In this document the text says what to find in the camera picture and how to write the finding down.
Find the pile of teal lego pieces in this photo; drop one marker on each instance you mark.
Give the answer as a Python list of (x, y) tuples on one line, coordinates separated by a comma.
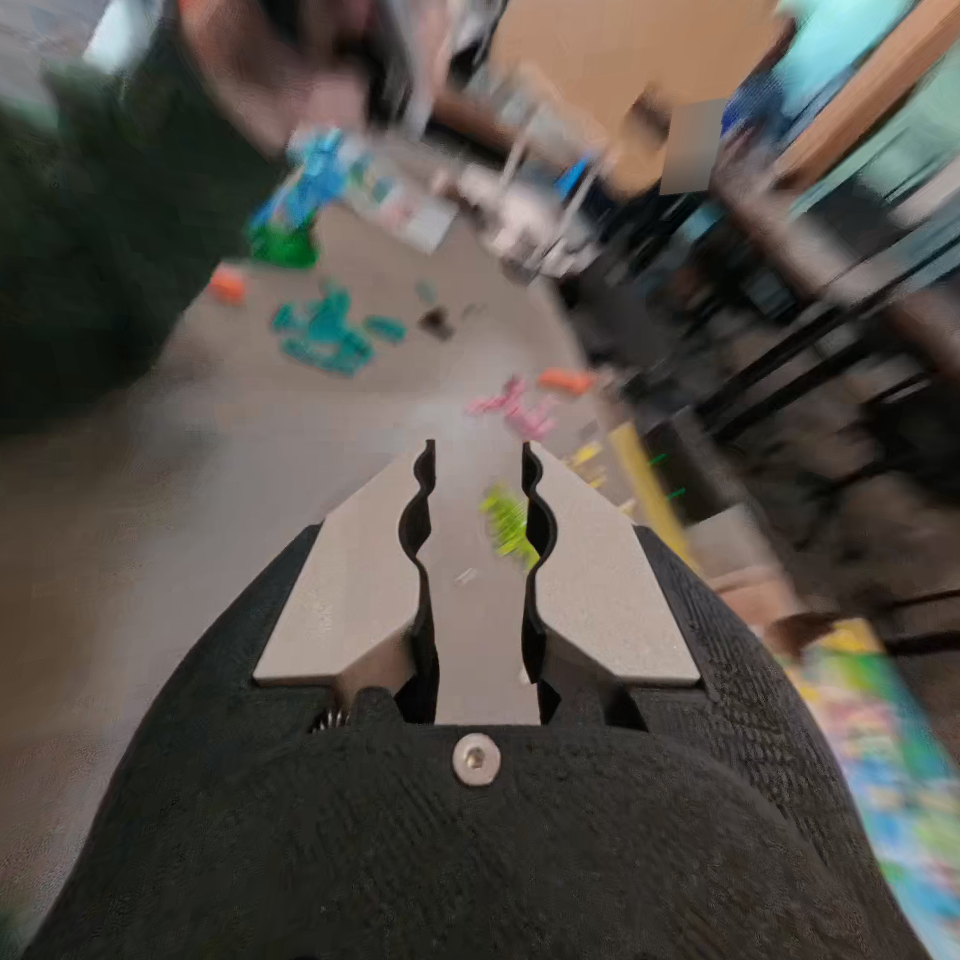
[(330, 330)]

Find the pile of pink lego pieces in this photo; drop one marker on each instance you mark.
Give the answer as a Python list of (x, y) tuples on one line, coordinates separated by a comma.
[(517, 411)]

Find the black metal table frame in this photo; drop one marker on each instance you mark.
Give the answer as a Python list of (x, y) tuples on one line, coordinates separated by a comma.
[(810, 360)]

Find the pile of lime lego pieces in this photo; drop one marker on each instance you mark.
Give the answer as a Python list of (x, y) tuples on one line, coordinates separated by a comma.
[(506, 525)]

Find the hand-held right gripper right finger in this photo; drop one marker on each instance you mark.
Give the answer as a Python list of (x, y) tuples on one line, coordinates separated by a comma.
[(607, 592)]

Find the lego instruction booklet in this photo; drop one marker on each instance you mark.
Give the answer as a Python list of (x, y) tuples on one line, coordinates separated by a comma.
[(405, 202)]

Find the person's left forearm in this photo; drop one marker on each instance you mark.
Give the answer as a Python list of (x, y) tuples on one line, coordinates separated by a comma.
[(90, 240)]

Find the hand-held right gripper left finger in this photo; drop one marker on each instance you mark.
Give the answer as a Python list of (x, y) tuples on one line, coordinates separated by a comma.
[(345, 585)]

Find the person's left hand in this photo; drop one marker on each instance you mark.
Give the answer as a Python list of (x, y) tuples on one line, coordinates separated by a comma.
[(255, 67)]

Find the orange lego piece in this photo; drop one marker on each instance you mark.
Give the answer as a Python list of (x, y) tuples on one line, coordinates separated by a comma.
[(227, 285), (566, 380)]

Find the pile of yellow lego pieces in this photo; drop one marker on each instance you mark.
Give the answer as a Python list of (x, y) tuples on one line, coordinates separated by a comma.
[(589, 461)]

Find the clear plastic bags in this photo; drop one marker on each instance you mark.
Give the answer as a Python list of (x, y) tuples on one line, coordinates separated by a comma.
[(525, 217)]

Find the colourful lego box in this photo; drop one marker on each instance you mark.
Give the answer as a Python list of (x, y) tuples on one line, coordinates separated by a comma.
[(885, 757)]

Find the dark brown lego piece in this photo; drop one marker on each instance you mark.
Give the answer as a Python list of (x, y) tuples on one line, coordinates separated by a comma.
[(435, 321)]

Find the blue and green lego model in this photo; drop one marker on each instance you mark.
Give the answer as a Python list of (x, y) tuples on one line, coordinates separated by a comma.
[(300, 202)]

